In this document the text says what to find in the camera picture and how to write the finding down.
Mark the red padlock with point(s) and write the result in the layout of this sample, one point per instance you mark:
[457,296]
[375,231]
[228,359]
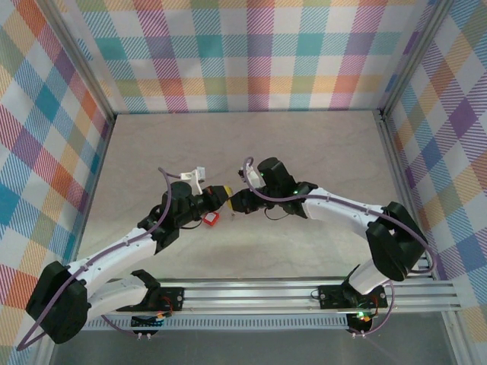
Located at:
[211,219]

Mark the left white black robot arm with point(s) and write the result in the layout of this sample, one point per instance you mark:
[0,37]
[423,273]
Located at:
[114,252]

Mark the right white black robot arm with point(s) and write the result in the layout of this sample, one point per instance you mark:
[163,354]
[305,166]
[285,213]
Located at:
[335,211]

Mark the aluminium base beam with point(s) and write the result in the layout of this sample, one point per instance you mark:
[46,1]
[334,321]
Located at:
[247,294]

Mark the grey metal panel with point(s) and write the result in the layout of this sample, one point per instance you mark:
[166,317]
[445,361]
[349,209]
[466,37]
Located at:
[247,350]

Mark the aluminium side rail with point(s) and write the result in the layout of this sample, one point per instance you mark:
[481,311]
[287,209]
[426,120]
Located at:
[401,182]
[99,163]

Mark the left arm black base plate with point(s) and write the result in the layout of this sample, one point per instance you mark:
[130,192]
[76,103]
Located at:
[178,294]

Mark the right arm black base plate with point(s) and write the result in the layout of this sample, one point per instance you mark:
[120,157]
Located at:
[326,293]

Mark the aluminium frame post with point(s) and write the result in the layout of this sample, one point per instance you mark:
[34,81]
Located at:
[85,66]
[414,57]

